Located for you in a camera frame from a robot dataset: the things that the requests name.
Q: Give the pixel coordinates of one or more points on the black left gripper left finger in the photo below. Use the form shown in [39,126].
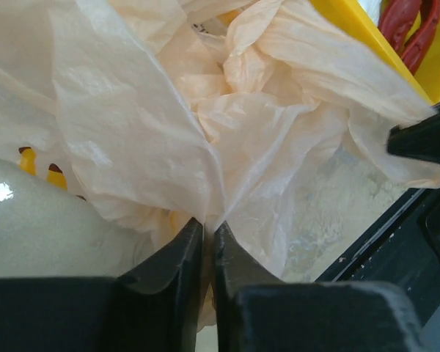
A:
[152,307]

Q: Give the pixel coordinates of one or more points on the translucent orange plastic bag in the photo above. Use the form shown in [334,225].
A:
[121,120]

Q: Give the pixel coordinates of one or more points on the red lobster toy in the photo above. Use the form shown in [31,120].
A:
[410,26]

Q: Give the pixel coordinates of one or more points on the yellow plastic bin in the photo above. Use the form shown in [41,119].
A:
[361,23]

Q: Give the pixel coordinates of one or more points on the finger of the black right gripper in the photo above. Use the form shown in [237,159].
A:
[418,142]

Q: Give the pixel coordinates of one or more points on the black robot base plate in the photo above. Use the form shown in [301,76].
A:
[401,247]

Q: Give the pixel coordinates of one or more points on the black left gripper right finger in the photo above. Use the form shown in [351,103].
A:
[256,311]

